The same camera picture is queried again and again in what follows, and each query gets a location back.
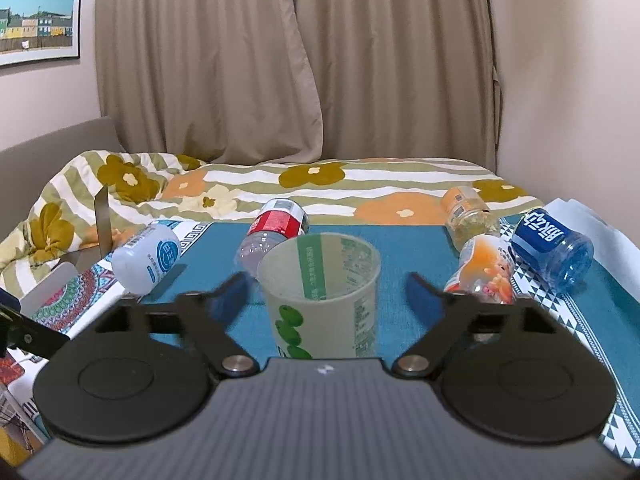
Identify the framed wall picture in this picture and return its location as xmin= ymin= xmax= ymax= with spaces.
xmin=0 ymin=0 xmax=83 ymax=68

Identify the red label clear bottle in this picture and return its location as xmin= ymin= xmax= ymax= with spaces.
xmin=235 ymin=198 xmax=310 ymax=277

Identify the open cardboard box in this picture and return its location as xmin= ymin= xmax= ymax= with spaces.
xmin=19 ymin=185 xmax=122 ymax=312

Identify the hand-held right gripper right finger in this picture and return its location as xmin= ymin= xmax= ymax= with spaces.
xmin=389 ymin=272 xmax=557 ymax=379

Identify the blue label clear bottle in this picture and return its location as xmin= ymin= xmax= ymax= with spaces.
xmin=510 ymin=208 xmax=595 ymax=294

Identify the orange label clear jar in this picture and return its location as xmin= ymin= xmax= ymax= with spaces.
xmin=440 ymin=186 xmax=501 ymax=252

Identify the translucent green print cup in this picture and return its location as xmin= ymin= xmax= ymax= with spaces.
xmin=256 ymin=232 xmax=382 ymax=360

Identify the white paper sheet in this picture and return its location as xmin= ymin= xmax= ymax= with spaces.
xmin=541 ymin=197 xmax=640 ymax=262

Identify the floral striped blanket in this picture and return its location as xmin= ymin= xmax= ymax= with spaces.
xmin=0 ymin=149 xmax=546 ymax=306

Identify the colourful mandala print mat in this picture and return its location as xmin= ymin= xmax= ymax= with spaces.
xmin=0 ymin=252 xmax=132 ymax=471

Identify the grey sofa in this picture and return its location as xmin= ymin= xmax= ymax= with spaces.
xmin=0 ymin=116 xmax=127 ymax=241

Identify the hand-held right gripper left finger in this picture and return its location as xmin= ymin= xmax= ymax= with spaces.
xmin=94 ymin=272 xmax=260 ymax=377

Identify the beige curtain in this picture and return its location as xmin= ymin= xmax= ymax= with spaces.
xmin=282 ymin=0 xmax=502 ymax=172
xmin=95 ymin=0 xmax=324 ymax=166

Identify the white plastic bottle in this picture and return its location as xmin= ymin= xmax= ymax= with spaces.
xmin=110 ymin=223 xmax=182 ymax=296

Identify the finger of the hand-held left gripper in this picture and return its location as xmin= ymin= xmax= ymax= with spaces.
xmin=0 ymin=287 xmax=72 ymax=362

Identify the orange print clear bottle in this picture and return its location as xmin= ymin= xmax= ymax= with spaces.
xmin=443 ymin=233 xmax=518 ymax=306

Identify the blue patterned tablecloth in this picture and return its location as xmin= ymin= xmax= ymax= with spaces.
xmin=0 ymin=217 xmax=640 ymax=461

